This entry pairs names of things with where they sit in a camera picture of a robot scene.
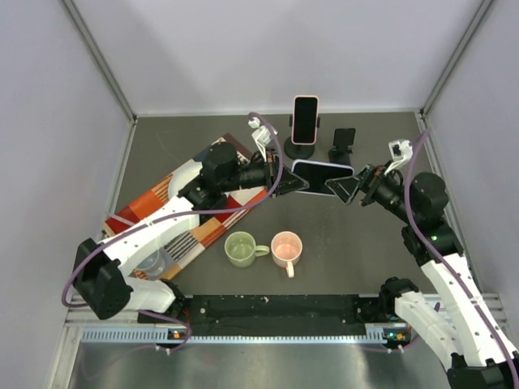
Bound pink case smartphone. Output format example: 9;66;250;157
291;96;319;145

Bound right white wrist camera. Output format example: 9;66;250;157
384;139;413;176

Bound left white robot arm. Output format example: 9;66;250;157
69;142;308;322

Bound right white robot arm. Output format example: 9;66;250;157
325;165;518;388

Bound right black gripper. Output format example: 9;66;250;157
326;159;418;224

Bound grey slotted cable duct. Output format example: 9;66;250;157
80;324;412;345

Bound white plate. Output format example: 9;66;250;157
168;160;202;199

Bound pink ceramic mug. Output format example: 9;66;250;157
270;231;303;279

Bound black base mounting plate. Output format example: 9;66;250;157
164;294;400;335

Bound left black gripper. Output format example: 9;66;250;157
221;147;309;198

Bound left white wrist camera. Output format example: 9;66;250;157
248;117;277;160

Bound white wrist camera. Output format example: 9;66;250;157
384;139;413;176
248;117;277;160

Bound black folding phone stand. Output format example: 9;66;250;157
328;128;356;165

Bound green ceramic mug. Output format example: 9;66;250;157
224;232;270;269

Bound black round-base phone stand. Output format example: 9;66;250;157
283;135;315;160

